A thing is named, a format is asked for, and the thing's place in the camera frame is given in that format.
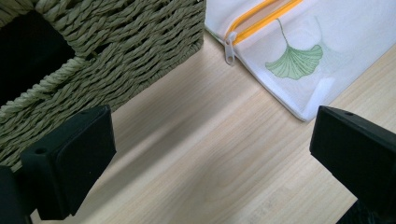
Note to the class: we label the white mesh leaf-print laundry bag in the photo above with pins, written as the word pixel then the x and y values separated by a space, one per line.
pixel 342 37

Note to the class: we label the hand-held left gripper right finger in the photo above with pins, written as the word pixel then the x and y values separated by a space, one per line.
pixel 358 149

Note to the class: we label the green woven basket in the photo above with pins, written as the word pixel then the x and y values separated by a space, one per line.
pixel 140 46

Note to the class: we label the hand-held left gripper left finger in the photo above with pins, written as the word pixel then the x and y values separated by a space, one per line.
pixel 71 165

